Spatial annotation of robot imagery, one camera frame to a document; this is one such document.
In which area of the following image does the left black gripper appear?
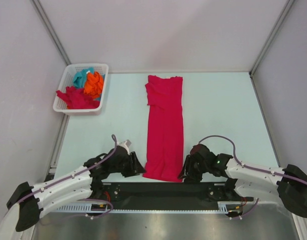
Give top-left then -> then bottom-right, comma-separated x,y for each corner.
109,151 -> 146,178

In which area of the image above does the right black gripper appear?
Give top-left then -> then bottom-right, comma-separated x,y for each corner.
177,154 -> 209,183

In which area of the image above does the red t shirt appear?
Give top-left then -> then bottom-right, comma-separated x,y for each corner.
143,75 -> 184,183
56,86 -> 100,110

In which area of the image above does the white plastic laundry basket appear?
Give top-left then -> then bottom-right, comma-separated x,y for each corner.
53,63 -> 109,116

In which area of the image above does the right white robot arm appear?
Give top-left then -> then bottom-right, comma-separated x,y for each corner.
178,143 -> 307,218

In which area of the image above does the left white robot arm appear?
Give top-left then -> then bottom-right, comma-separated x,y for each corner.
6,145 -> 146,232

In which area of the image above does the orange t shirt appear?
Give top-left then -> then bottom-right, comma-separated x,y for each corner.
84,71 -> 105,99

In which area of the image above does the teal t shirt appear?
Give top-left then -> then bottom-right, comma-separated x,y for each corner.
72,67 -> 94,89

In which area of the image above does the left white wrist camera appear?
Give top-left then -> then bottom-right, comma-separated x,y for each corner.
117,139 -> 132,155

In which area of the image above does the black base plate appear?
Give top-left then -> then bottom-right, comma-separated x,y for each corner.
90,182 -> 243,204

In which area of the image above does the slotted cable duct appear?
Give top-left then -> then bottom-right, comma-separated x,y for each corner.
54,200 -> 228,214

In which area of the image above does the left aluminium frame post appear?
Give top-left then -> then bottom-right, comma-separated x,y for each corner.
30,0 -> 72,66

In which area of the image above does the aluminium frame post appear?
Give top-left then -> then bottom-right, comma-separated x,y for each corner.
249,0 -> 297,78
30,0 -> 72,66

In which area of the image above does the right aluminium frame post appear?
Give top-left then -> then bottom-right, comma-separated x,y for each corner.
249,0 -> 297,78

